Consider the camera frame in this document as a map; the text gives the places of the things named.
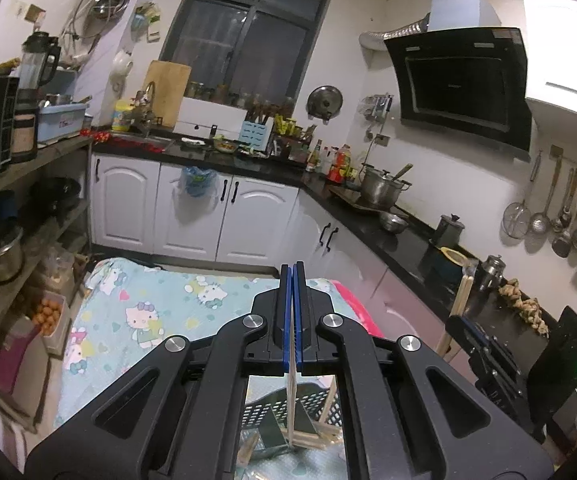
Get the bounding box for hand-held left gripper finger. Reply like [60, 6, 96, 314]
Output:
[293, 261, 554, 480]
[24, 263, 295, 480]

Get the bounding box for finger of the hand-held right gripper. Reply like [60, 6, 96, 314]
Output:
[473, 323, 522, 377]
[445, 316, 500, 362]

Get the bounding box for bamboo chopstick pair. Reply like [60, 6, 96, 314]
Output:
[435, 260, 480, 364]
[288, 427, 343, 450]
[317, 375, 340, 428]
[286, 372, 303, 448]

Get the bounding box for black plastic basket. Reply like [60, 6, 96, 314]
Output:
[238, 381, 345, 462]

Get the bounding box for dried ginger roots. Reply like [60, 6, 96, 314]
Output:
[498, 282, 550, 337]

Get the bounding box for steel kettle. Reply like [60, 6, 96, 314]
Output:
[478, 255, 507, 292]

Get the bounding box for dark blue pot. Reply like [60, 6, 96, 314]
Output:
[437, 246, 470, 287]

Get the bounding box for dark lidded metal pot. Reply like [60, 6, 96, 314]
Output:
[433, 214, 465, 251]

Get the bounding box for hanging steel spatula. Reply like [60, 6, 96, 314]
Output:
[551, 167, 577, 259]

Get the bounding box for blue cartoon printed blanket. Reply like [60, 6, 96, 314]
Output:
[53, 257, 349, 480]

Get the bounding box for small steel bowl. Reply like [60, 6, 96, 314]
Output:
[379, 211, 410, 234]

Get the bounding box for hanging steel ladle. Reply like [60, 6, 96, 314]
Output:
[528, 147, 565, 236]

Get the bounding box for white kitchen cabinets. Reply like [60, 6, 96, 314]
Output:
[91, 152, 450, 322]

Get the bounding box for large steel pot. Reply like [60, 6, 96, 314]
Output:
[359, 164, 412, 210]

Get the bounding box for red label bottle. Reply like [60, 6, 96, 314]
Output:
[328, 145, 355, 184]

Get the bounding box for dark sauce bottle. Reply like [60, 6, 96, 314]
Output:
[305, 140, 323, 174]

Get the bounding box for blue plastic bag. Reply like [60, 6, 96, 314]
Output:
[178, 166, 220, 199]

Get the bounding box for blue perforated knife holder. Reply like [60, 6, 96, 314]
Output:
[240, 120, 274, 146]

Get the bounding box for hanging steel pot lid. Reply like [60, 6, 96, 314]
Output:
[307, 85, 344, 122]

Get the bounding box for white rectangular box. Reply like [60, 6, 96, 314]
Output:
[175, 97, 250, 137]

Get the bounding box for hanging utensil rack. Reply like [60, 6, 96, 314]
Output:
[361, 92, 395, 124]

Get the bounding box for box of brown eggs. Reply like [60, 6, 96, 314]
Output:
[30, 291, 70, 337]

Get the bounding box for black range hood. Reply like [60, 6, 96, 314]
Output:
[384, 27, 533, 154]

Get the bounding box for metal faucet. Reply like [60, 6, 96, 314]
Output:
[132, 81, 158, 137]

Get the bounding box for wooden cutting board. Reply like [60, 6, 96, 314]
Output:
[141, 60, 193, 129]

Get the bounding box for yellow plastic container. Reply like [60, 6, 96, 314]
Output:
[112, 100, 134, 133]

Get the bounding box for black wok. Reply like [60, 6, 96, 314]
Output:
[31, 177, 82, 212]

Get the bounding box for dark framed window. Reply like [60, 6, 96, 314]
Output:
[160, 0, 340, 107]

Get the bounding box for steel pot on shelf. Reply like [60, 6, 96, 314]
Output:
[0, 232, 25, 284]

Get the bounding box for blue dish tub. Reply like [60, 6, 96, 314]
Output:
[36, 102, 92, 144]

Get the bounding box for white hanging teapot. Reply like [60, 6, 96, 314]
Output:
[111, 50, 134, 87]

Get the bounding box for black blender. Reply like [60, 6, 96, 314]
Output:
[11, 32, 62, 162]

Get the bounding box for hanging steel basin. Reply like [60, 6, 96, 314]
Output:
[86, 0, 132, 22]

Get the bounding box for hanging wire strainer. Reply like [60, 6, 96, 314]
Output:
[502, 152, 542, 239]

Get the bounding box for white wall cabinet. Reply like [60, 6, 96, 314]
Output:
[523, 0, 577, 127]

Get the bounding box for silver exhaust duct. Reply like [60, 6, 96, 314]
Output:
[359, 14, 432, 54]

